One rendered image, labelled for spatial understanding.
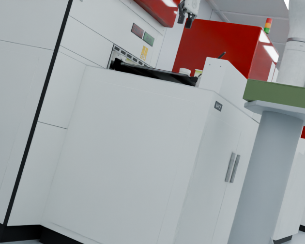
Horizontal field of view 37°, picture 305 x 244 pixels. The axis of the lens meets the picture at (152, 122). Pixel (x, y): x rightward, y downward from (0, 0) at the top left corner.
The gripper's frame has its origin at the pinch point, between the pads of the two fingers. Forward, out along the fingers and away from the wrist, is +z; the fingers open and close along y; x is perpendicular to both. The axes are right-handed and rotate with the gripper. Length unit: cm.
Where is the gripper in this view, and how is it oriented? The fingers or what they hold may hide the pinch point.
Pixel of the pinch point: (184, 22)
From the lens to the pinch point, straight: 223.6
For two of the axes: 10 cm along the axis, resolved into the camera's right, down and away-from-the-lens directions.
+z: -2.6, 9.7, -0.2
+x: -7.6, -1.9, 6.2
